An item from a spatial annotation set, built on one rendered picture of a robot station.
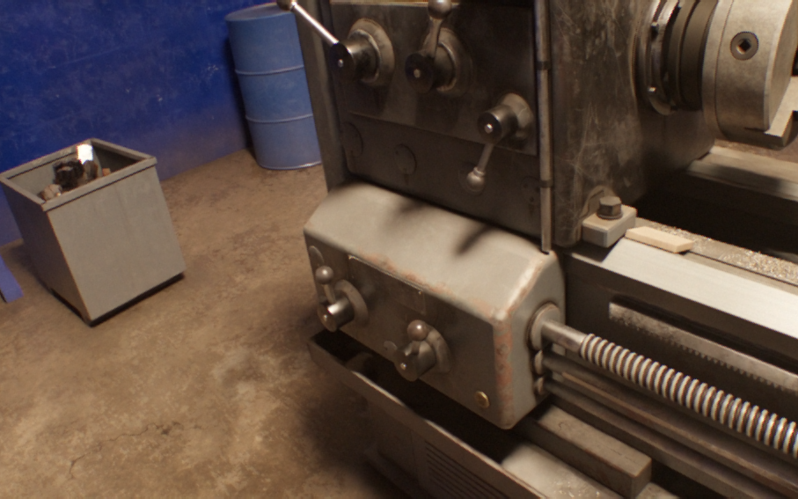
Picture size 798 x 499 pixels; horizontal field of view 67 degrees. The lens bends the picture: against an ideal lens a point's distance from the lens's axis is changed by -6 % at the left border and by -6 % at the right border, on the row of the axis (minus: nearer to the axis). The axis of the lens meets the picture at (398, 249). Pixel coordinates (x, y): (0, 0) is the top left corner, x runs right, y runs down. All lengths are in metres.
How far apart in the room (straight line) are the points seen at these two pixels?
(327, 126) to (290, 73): 2.33
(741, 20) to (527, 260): 0.44
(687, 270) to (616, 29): 0.35
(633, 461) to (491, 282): 0.41
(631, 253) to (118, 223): 2.08
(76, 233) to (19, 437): 0.76
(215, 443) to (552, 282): 1.29
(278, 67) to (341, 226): 2.48
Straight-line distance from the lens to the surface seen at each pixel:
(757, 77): 0.92
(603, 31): 0.93
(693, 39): 0.99
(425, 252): 1.08
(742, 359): 0.95
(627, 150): 1.05
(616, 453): 1.19
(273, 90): 3.69
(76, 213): 2.59
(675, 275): 0.95
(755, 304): 0.92
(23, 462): 2.31
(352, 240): 1.19
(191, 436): 2.09
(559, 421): 1.23
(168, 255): 2.80
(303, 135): 3.76
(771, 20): 0.93
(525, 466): 1.25
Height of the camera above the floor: 1.34
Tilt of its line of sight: 29 degrees down
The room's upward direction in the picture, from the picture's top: 8 degrees counter-clockwise
